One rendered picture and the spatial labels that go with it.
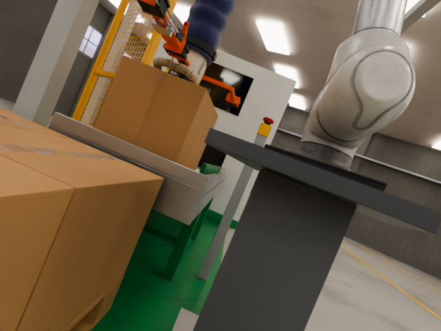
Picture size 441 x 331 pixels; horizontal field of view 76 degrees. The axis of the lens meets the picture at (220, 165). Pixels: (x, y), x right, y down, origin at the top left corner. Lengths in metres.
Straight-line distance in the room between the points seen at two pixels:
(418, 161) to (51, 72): 11.28
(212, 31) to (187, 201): 0.89
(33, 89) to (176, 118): 1.29
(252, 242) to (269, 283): 0.11
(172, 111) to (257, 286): 0.79
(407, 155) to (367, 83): 11.37
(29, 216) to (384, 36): 0.71
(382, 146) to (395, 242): 3.38
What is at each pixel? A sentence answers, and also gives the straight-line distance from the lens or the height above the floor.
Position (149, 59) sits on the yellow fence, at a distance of 2.14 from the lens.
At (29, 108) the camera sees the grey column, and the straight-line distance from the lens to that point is 2.32.
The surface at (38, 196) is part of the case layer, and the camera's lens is 0.47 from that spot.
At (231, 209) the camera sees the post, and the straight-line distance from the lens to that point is 1.71.
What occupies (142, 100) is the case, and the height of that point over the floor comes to 0.80.
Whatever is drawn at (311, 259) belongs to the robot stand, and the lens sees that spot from 0.76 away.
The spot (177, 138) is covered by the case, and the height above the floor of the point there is 0.71.
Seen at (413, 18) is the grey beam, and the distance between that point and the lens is 4.33.
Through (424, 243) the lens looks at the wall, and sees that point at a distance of 11.90.
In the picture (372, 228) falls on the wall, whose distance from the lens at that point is 11.62.
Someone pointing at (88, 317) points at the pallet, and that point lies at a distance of 1.16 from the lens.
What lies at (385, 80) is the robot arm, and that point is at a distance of 0.63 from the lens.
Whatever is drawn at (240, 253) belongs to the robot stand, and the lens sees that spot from 0.79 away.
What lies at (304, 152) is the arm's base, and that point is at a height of 0.80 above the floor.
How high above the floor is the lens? 0.68
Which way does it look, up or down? level
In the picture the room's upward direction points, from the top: 23 degrees clockwise
